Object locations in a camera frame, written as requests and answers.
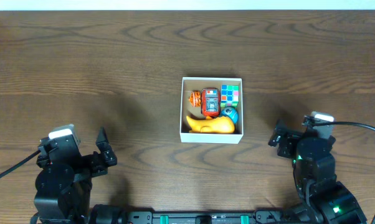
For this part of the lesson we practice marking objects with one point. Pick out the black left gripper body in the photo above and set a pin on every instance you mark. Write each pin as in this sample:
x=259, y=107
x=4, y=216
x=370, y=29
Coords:
x=92, y=160

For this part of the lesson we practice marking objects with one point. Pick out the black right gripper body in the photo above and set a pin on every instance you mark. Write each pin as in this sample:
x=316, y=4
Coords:
x=287, y=143

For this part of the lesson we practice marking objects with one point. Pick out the blue ball with face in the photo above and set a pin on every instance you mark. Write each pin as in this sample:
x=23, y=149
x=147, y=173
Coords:
x=231, y=113

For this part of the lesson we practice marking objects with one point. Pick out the orange toy dinosaur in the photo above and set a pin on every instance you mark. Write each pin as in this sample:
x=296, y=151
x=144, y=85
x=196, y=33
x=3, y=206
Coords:
x=218, y=125

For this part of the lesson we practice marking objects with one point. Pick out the multicoloured puzzle cube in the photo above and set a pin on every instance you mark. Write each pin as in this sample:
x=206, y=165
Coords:
x=229, y=96

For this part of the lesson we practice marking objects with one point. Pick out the red toy truck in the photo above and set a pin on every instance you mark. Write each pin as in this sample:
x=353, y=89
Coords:
x=210, y=102

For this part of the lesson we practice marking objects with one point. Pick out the orange round disc toy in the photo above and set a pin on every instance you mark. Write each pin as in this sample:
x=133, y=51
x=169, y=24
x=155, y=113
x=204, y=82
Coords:
x=195, y=99

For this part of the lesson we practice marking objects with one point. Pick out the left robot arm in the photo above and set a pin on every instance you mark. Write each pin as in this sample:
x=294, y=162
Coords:
x=65, y=182

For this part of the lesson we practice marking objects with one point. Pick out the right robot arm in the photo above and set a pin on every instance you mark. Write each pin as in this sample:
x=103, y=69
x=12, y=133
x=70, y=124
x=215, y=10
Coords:
x=324, y=199

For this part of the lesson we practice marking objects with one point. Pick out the white cardboard box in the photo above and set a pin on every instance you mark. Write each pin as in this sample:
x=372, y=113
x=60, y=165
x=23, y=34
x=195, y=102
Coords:
x=198, y=83

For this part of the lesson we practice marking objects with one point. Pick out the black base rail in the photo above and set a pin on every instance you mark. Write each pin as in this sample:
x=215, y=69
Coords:
x=105, y=214

